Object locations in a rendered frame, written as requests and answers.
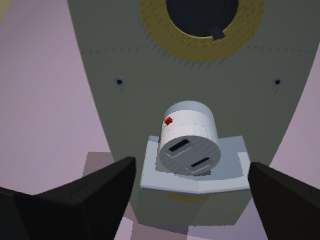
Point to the white cylinder with two slots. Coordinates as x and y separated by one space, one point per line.
189 144

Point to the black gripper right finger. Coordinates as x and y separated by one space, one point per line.
289 209

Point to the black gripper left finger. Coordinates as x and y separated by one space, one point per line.
89 208

